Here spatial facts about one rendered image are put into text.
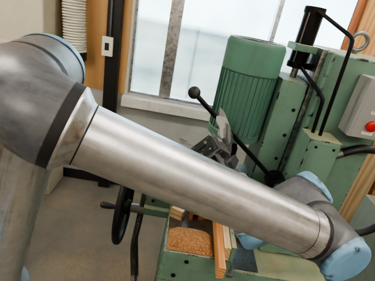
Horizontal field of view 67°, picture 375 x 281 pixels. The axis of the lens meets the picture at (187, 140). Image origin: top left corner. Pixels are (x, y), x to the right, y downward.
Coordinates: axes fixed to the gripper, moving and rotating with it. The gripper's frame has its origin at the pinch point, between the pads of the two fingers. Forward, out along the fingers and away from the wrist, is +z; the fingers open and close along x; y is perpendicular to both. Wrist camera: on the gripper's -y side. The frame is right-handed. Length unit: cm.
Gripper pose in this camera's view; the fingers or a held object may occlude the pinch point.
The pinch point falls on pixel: (200, 124)
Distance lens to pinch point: 83.8
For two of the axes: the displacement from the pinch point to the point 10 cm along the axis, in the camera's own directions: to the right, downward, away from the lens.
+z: -3.9, -7.8, 5.0
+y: -5.2, -2.6, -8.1
